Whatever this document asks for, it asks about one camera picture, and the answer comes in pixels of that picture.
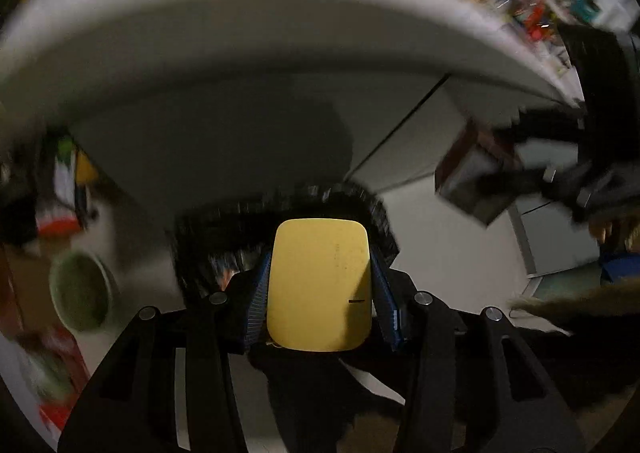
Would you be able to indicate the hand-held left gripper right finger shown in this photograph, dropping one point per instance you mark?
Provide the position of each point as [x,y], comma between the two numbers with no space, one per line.
[385,298]

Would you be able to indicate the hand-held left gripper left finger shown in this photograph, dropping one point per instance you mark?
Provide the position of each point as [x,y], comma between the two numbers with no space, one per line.
[257,305]

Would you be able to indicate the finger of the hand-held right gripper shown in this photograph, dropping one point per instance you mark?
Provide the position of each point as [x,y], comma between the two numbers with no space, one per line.
[530,180]
[545,125]

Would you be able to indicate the yellow rounded pad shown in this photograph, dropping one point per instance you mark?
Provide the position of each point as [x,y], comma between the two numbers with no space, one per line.
[320,283]

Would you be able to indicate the black ribbed waste bin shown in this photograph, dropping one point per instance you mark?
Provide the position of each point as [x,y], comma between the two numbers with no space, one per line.
[220,238]

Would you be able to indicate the person's right hand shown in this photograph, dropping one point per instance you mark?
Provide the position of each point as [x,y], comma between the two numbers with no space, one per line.
[602,233]

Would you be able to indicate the teal packet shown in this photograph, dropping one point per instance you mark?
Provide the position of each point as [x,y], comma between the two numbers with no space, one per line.
[585,8]

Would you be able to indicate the blue cloth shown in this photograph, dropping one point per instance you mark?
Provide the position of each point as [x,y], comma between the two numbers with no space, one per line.
[622,270]

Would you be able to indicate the green bowl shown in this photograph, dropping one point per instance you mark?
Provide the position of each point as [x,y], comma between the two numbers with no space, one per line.
[80,295]

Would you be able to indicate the dark fur-trimmed coat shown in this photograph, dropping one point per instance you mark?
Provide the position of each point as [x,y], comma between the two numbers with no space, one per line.
[575,358]

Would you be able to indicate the red white packet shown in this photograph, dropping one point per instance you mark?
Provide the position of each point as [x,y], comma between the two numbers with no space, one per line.
[57,373]

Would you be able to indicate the green white box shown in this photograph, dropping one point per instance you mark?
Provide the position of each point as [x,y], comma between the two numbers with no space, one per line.
[67,178]

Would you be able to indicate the brown cardboard box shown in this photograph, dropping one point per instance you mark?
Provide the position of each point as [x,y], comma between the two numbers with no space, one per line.
[25,283]

